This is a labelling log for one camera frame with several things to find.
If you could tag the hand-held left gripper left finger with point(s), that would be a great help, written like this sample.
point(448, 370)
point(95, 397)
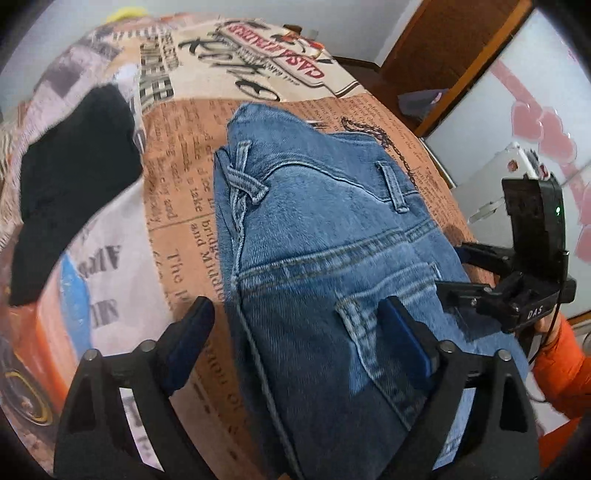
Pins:
point(184, 350)

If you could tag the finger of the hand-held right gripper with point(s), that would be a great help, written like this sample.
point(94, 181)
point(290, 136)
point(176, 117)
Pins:
point(485, 258)
point(461, 295)

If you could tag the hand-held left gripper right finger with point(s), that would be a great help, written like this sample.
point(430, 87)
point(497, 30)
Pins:
point(406, 341)

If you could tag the blue denim pants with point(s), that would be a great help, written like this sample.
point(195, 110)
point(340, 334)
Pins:
point(323, 230)

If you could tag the person's right forearm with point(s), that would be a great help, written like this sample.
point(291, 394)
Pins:
point(568, 378)

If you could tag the person's right hand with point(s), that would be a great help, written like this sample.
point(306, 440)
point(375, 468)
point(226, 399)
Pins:
point(547, 328)

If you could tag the white plastic appliance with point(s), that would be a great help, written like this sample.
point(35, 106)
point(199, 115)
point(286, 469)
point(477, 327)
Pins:
point(489, 184)

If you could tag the bed with newspaper-print cover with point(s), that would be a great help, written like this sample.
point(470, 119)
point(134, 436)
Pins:
point(184, 184)

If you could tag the grey blue cloth bundle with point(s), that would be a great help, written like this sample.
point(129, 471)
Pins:
point(420, 102)

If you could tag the wooden wardrobe with white doors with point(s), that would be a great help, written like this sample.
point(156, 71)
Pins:
point(461, 46)

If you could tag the black folded cloth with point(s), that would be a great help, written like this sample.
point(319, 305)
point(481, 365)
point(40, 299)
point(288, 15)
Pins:
point(74, 175)

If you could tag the yellow foam tube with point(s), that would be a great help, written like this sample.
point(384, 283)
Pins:
point(127, 14)

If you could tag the wooden bed frame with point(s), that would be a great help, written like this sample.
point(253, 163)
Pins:
point(292, 29)

